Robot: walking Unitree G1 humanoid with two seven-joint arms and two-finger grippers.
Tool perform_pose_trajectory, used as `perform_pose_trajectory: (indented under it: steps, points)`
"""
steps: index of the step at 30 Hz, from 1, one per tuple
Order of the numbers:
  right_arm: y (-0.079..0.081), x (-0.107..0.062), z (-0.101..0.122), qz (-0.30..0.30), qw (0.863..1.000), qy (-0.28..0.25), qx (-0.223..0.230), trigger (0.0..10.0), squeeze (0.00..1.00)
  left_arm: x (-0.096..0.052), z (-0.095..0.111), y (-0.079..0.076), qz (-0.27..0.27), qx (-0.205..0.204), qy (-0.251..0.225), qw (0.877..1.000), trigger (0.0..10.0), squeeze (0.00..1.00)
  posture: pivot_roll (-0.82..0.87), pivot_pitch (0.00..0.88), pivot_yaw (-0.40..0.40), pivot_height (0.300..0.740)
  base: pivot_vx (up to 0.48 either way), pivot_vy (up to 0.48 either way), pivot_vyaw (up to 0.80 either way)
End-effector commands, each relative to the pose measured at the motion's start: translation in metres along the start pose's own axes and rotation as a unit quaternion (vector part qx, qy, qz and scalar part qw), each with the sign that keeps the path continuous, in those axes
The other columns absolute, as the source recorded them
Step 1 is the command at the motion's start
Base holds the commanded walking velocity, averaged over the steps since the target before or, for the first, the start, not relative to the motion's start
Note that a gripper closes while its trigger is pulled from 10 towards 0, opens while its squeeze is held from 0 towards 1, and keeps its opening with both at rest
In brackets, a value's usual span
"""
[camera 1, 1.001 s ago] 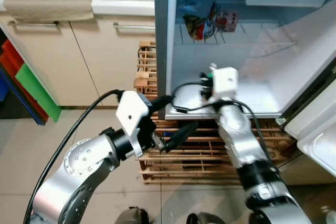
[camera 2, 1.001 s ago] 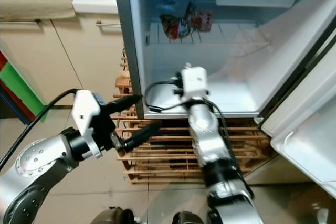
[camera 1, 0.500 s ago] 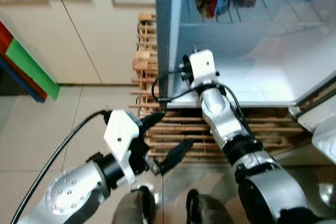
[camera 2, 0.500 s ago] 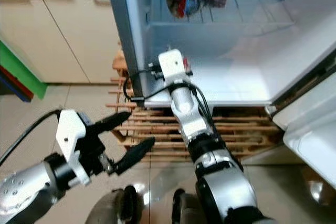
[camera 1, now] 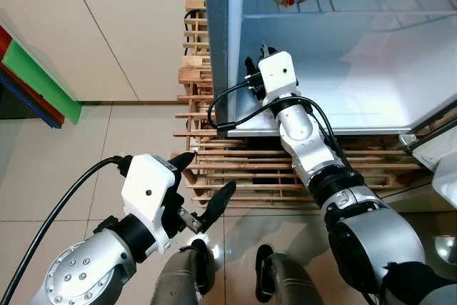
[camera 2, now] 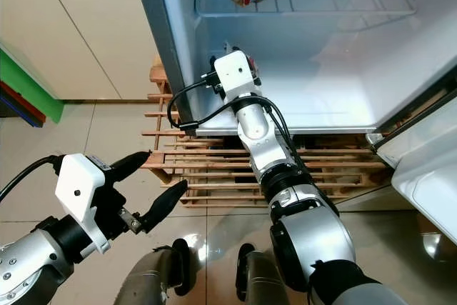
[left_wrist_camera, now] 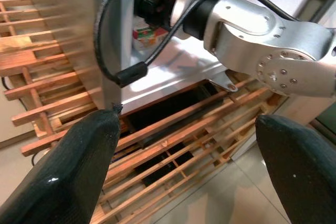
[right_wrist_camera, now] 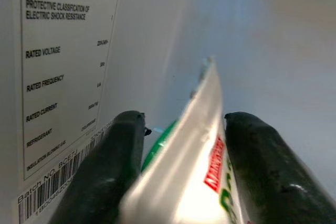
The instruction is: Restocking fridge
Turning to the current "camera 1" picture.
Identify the mini fridge door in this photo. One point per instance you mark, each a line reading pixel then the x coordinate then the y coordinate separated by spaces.
pixel 443 158

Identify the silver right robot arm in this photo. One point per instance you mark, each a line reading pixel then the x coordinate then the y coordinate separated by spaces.
pixel 371 241

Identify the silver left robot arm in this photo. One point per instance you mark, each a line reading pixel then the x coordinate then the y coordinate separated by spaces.
pixel 82 269

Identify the silver mini fridge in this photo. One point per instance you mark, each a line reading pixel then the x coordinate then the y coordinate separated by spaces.
pixel 385 69

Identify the wooden pallet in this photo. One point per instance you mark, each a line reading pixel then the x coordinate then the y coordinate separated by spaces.
pixel 243 169

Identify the robot left leg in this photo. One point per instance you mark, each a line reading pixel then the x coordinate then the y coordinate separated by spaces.
pixel 178 276

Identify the robot leg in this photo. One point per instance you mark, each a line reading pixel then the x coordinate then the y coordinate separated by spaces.
pixel 285 280
pixel 178 276

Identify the beige cabinet door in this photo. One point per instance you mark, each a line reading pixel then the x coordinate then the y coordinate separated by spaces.
pixel 157 33
pixel 50 19

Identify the robot right leg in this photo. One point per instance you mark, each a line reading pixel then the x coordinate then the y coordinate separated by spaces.
pixel 285 280

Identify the green board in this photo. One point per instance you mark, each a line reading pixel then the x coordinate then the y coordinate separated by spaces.
pixel 46 87

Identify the red board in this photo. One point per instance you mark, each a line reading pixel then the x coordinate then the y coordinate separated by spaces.
pixel 32 103

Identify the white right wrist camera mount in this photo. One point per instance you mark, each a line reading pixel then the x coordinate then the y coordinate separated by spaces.
pixel 278 73

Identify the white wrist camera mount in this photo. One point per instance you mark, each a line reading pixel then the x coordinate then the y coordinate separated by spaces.
pixel 146 191
pixel 278 73

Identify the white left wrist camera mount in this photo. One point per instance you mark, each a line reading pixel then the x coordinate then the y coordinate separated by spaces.
pixel 146 191

